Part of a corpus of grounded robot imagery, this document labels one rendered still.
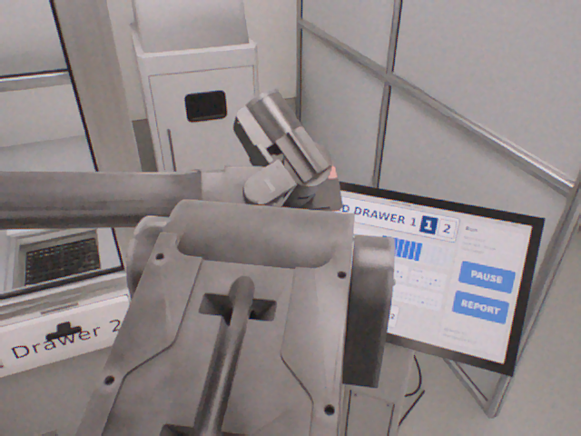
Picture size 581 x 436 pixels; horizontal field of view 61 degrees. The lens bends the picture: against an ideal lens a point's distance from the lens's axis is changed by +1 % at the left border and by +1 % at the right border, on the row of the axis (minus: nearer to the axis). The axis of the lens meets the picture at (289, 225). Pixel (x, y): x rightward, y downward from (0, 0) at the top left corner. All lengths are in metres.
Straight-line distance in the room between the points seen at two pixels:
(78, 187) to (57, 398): 1.00
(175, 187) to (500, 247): 0.70
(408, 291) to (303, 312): 0.87
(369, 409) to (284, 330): 1.27
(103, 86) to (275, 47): 3.64
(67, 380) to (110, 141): 0.68
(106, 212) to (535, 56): 1.33
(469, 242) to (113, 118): 0.73
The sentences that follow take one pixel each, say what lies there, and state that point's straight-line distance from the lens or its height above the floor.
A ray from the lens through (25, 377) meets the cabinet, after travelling 1.41.
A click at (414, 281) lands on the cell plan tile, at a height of 1.07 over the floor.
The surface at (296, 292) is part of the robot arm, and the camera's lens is 0.17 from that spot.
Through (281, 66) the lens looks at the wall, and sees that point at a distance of 4.62.
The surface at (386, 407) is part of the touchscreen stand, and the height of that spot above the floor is 0.59.
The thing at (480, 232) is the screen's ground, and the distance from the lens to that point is 1.04.
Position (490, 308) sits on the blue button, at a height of 1.05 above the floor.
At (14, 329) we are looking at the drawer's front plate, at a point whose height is 0.93.
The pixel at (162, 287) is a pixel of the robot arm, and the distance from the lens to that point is 0.18.
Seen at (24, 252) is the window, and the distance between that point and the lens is 1.16.
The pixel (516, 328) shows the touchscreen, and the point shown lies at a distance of 1.05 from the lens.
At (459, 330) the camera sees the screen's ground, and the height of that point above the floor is 1.01.
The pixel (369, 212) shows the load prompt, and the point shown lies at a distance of 1.04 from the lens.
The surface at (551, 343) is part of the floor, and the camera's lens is 2.57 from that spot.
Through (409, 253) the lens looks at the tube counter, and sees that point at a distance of 1.03.
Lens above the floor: 1.74
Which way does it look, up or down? 36 degrees down
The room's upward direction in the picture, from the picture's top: straight up
